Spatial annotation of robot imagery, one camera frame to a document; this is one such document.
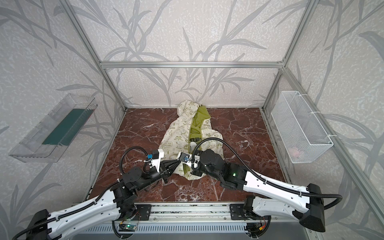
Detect white green printed jacket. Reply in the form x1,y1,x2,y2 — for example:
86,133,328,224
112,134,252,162
158,99,224,181

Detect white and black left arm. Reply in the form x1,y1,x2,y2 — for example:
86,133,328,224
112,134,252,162
25,160,181,240

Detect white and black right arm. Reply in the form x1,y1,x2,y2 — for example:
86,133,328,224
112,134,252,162
179,150,326,233

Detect green circuit board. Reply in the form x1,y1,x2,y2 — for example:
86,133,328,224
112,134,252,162
119,222,137,232

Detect pink object in basket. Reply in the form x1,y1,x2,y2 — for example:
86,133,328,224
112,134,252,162
288,147,303,160

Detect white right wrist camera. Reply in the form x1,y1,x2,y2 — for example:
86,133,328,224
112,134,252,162
177,152,192,168

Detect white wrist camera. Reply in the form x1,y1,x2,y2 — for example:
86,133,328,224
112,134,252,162
146,149,165,172
177,152,192,168

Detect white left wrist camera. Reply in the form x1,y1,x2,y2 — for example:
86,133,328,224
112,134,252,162
146,149,165,172

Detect black corrugated left cable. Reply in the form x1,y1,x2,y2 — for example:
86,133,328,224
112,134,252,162
11,146,151,240

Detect black corrugated cable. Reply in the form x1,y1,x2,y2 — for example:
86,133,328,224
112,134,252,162
11,146,151,240
191,137,343,211

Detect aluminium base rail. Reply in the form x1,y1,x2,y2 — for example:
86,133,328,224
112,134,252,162
80,202,303,238

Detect right wired connector board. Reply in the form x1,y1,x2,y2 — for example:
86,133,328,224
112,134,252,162
244,223,269,238

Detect white wire mesh basket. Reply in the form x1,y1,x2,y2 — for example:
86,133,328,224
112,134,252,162
271,91,334,164

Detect clear plastic wall tray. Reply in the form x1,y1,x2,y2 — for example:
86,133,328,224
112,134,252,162
9,94,98,163

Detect aluminium enclosure frame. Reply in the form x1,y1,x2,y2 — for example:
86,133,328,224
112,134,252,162
59,1,384,224

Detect black corrugated right cable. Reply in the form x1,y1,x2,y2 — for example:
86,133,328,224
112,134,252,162
191,137,343,211

